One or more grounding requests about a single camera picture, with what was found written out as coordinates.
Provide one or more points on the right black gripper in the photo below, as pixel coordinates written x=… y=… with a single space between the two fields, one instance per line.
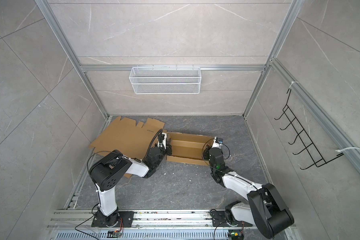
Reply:
x=207 y=152

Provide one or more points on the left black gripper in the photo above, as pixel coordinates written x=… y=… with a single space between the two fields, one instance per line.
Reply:
x=168 y=147

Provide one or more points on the brown cardboard box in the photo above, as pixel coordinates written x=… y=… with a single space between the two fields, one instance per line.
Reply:
x=188 y=148

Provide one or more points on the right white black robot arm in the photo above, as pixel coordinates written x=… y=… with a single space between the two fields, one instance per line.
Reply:
x=265 y=209

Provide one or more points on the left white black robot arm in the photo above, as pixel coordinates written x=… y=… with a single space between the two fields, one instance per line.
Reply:
x=108 y=171

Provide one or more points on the left flat cardboard stack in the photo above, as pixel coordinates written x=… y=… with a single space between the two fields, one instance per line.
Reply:
x=133 y=139

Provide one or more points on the right small circuit board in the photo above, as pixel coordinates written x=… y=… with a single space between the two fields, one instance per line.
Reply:
x=235 y=235

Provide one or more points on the small circuit board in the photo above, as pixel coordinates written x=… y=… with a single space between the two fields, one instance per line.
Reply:
x=115 y=234
x=235 y=235

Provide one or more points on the left small circuit board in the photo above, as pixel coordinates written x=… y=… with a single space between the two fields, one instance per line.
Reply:
x=115 y=234

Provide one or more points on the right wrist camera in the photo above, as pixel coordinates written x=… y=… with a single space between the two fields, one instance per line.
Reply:
x=217 y=143

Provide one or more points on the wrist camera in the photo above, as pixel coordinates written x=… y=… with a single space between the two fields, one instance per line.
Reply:
x=162 y=141
x=217 y=143

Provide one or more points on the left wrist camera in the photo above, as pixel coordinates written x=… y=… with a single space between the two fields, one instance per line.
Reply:
x=162 y=141

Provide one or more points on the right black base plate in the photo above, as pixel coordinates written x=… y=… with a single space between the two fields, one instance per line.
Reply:
x=221 y=219

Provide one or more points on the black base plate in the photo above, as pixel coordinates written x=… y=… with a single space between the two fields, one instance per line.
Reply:
x=114 y=220
x=221 y=219

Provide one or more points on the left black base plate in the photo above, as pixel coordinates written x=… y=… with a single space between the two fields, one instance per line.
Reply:
x=114 y=220

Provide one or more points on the white wire mesh basket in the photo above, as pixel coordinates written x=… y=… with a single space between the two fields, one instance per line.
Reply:
x=165 y=80

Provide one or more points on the black wire hook rack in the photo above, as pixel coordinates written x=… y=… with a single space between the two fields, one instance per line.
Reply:
x=316 y=158

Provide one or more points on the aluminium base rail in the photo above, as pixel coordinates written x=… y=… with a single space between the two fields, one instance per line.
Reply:
x=143 y=219

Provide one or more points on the slotted grey cable duct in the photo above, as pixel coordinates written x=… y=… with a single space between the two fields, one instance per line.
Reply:
x=148 y=235

